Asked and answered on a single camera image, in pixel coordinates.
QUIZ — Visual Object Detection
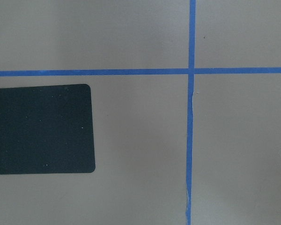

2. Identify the black mouse pad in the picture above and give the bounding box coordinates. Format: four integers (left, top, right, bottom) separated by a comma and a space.
0, 84, 96, 175

